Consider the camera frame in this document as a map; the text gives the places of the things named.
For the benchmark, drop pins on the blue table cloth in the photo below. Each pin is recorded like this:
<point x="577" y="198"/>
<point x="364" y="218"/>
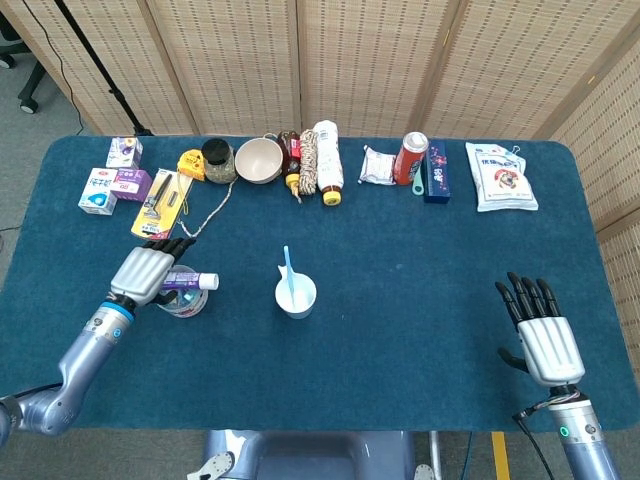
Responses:
<point x="320" y="370"/>

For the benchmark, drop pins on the razor in yellow package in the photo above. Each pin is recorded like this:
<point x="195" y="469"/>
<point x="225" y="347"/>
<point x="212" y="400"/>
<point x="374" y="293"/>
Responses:
<point x="160" y="205"/>

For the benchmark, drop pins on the metal table leg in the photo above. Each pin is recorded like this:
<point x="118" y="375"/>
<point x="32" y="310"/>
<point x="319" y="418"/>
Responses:
<point x="436" y="455"/>

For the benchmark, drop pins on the black tripod stand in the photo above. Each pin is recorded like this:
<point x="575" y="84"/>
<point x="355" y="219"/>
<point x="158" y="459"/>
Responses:
<point x="107" y="82"/>

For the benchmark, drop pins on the white blue carton box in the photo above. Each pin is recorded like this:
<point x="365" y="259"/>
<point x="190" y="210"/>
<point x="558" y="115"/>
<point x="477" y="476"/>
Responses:
<point x="96" y="192"/>

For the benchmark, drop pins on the red drink can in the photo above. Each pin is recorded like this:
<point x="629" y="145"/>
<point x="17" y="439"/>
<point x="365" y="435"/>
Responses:
<point x="409" y="160"/>

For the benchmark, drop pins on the white snack packet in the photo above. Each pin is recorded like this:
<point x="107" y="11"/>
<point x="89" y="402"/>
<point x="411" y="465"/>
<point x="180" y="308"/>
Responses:
<point x="377" y="166"/>

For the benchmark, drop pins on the purple white toothpaste tube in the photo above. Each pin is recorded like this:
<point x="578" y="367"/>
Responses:
<point x="192" y="280"/>

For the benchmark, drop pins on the yellow tape measure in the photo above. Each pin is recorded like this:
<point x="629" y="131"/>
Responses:
<point x="192" y="164"/>

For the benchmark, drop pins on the black office chair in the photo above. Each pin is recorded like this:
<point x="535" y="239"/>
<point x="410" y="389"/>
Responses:
<point x="30" y="85"/>

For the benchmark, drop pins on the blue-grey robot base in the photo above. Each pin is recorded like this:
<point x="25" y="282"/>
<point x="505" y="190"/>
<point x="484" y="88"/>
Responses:
<point x="310" y="455"/>

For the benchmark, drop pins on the dark blue box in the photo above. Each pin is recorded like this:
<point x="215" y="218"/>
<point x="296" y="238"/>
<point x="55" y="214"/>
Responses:
<point x="438" y="172"/>

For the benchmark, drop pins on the light blue toothbrush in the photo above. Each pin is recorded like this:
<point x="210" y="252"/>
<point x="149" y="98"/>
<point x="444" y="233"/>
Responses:
<point x="290" y="275"/>

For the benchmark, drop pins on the teal plastic opener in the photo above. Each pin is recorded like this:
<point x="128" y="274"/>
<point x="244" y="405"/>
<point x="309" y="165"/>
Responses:
<point x="417" y="188"/>

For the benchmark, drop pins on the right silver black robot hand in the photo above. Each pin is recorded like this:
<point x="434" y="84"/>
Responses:
<point x="550" y="350"/>

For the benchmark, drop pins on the white bottle with yellow cap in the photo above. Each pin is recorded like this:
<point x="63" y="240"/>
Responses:
<point x="329" y="160"/>

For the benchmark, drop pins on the small white purple carton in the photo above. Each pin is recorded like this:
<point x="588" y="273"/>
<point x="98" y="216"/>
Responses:
<point x="123" y="152"/>

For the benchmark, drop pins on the clear round container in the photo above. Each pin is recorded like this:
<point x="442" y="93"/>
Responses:
<point x="192" y="306"/>

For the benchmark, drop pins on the white paper cup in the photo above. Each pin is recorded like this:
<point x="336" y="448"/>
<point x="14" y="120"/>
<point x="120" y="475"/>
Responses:
<point x="296" y="302"/>

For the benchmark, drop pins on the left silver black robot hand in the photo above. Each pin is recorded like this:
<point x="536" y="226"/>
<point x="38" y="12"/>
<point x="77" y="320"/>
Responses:
<point x="142" y="272"/>

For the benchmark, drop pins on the purple box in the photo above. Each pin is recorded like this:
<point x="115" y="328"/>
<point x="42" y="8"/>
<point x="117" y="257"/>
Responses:
<point x="131" y="186"/>

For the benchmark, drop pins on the brown sauce bottle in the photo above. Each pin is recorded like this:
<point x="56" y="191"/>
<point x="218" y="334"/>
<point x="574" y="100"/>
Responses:
<point x="289" y="160"/>

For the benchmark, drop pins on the glass jar with black lid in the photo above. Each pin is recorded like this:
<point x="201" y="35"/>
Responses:
<point x="218" y="160"/>

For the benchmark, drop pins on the white printed bag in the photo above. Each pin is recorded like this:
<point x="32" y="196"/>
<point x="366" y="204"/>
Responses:
<point x="502" y="177"/>

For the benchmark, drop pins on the bamboo folding screen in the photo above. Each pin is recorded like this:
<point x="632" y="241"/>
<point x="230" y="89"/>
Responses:
<point x="370" y="65"/>

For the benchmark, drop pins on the beige bowl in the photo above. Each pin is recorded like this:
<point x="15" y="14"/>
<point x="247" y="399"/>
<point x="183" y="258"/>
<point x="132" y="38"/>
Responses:
<point x="257" y="160"/>

